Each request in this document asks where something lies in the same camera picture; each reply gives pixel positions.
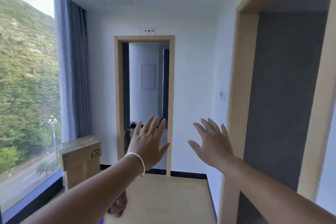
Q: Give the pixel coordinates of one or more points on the person's left hand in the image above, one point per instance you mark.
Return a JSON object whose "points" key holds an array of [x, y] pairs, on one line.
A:
{"points": [[147, 147]]}

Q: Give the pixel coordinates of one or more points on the person's right hand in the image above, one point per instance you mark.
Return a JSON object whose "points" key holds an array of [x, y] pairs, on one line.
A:
{"points": [[216, 150]]}

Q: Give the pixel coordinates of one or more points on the brown towel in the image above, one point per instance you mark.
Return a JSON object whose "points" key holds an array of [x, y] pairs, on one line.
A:
{"points": [[118, 205]]}

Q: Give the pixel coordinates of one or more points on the person's right forearm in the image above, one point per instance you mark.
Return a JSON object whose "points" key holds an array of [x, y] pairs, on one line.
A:
{"points": [[275, 197]]}

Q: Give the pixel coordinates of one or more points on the person's left forearm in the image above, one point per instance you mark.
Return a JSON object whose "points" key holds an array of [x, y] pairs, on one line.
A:
{"points": [[92, 197]]}

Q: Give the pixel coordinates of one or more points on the clear plastic bag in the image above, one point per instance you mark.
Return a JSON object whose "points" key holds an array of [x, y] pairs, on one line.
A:
{"points": [[127, 137]]}

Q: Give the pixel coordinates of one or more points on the dark blue room curtain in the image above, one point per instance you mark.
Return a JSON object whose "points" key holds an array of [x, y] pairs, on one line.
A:
{"points": [[126, 87]]}

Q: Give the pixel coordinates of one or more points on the brown cardboard box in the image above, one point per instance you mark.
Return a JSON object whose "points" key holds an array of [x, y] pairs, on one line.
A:
{"points": [[78, 160]]}

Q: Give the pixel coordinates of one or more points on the blue grey curtain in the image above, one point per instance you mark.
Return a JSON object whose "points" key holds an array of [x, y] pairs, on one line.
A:
{"points": [[78, 74]]}

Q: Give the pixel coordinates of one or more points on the white sheer curtain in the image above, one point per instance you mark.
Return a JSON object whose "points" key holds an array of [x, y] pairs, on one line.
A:
{"points": [[61, 74]]}

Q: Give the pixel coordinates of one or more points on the dark framed window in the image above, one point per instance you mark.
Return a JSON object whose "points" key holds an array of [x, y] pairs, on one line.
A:
{"points": [[34, 200]]}

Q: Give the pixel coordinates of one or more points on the beige open doorway frame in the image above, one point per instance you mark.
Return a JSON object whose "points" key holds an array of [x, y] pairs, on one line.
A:
{"points": [[118, 100]]}

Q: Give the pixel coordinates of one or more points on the white wall panel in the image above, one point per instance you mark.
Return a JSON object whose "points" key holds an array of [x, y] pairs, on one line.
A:
{"points": [[148, 76]]}

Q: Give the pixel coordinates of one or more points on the white wall sign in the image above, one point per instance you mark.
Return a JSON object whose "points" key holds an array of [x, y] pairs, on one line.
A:
{"points": [[148, 31]]}

